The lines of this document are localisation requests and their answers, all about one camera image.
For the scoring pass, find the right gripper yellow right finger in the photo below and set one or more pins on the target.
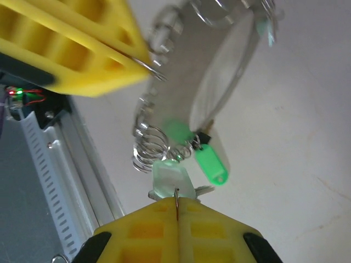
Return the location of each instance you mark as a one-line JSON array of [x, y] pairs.
[[208, 219]]

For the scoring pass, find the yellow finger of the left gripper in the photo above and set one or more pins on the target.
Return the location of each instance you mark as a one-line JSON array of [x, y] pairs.
[[90, 79], [109, 22]]

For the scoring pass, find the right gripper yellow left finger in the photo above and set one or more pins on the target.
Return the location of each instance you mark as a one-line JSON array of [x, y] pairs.
[[153, 216]]

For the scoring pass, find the key with pale translucent tag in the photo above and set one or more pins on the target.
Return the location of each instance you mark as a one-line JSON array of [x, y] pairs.
[[170, 175]]

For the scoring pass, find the key with bright green tag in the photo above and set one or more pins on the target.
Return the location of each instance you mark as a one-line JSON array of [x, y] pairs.
[[175, 130], [211, 164]]

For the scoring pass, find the metal key band with rings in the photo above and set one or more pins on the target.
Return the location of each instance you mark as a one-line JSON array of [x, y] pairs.
[[175, 82]]

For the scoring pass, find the key with mint green tag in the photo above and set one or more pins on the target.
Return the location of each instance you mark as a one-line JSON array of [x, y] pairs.
[[263, 28]]

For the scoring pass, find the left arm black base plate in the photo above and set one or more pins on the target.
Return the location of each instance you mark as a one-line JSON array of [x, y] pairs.
[[56, 109]]

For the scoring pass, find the long aluminium base rail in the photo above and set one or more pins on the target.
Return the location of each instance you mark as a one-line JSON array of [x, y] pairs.
[[90, 178]]

